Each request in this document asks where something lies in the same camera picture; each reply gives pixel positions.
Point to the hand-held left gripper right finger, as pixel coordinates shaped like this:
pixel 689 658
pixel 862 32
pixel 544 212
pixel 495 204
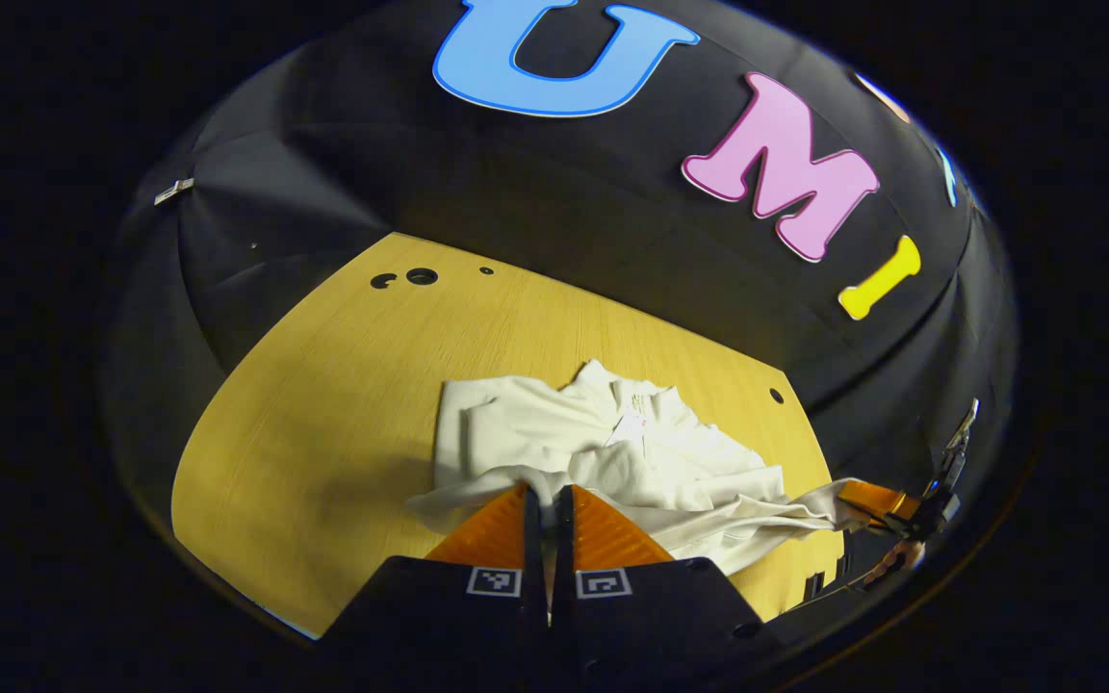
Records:
pixel 564 577

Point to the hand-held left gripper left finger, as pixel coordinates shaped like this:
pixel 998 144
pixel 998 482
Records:
pixel 530 577

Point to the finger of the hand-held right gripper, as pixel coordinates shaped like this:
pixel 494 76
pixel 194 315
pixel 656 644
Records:
pixel 877 498

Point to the black table edge bracket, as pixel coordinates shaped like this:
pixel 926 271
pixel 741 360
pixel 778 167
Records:
pixel 814 585

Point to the small silver backdrop clip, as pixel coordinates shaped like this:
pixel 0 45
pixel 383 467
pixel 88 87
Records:
pixel 174 190

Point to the white garment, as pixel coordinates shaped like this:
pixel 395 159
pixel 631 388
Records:
pixel 651 462

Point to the black backdrop cloth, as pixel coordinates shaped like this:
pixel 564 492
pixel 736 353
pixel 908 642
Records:
pixel 516 192

